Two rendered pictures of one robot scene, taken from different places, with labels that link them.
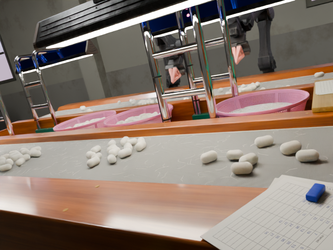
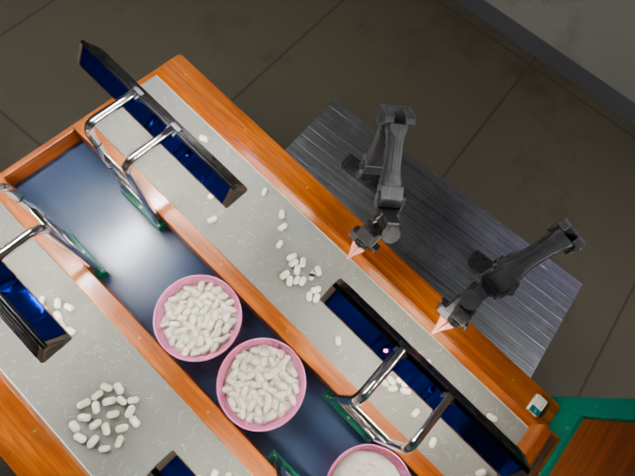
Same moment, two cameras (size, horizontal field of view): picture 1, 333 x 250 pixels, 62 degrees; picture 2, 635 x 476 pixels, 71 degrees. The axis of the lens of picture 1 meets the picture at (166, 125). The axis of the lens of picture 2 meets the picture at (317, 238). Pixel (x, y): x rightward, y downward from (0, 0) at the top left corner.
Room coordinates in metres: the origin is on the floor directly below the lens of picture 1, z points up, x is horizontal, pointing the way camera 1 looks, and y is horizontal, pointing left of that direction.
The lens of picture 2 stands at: (1.00, 0.10, 2.17)
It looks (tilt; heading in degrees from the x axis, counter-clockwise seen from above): 70 degrees down; 352
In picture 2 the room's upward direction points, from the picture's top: 22 degrees clockwise
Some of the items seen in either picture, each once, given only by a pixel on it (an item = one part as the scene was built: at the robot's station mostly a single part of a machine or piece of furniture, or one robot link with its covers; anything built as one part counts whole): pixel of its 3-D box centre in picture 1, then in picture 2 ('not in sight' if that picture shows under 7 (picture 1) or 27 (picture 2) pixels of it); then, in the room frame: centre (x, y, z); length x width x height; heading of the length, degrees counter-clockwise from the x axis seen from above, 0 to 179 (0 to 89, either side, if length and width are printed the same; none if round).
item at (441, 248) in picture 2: not in sight; (388, 274); (1.49, -0.26, 0.65); 1.20 x 0.90 x 0.04; 64
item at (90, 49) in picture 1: (51, 58); (158, 119); (1.62, 0.55, 1.08); 0.62 x 0.08 x 0.07; 59
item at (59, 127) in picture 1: (88, 129); (199, 318); (1.17, 0.33, 0.72); 0.27 x 0.27 x 0.10
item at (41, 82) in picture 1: (49, 92); (148, 166); (1.56, 0.59, 0.90); 0.20 x 0.19 x 0.45; 59
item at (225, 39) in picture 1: (215, 59); (381, 397); (1.05, -0.24, 0.90); 0.20 x 0.19 x 0.45; 59
